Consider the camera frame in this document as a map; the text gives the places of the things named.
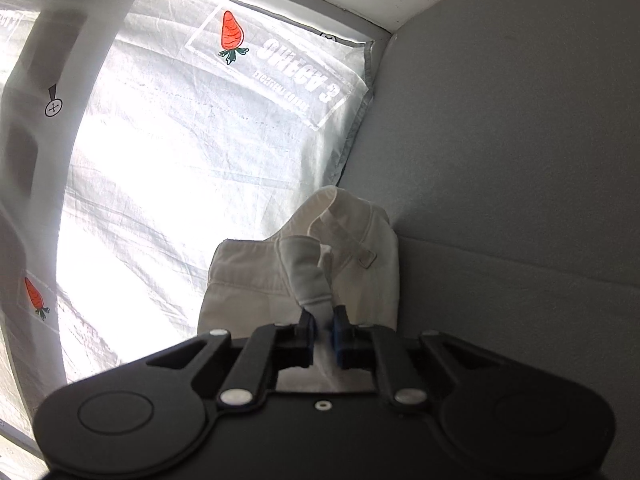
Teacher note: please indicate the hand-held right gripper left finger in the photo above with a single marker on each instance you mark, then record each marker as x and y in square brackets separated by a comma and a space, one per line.
[310, 334]

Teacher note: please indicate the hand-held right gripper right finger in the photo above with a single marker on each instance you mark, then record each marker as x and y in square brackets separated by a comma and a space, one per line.
[341, 336]

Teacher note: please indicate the white pants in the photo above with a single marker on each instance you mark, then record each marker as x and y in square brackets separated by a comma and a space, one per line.
[240, 285]

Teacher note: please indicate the white printed sheet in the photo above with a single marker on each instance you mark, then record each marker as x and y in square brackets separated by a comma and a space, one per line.
[165, 185]

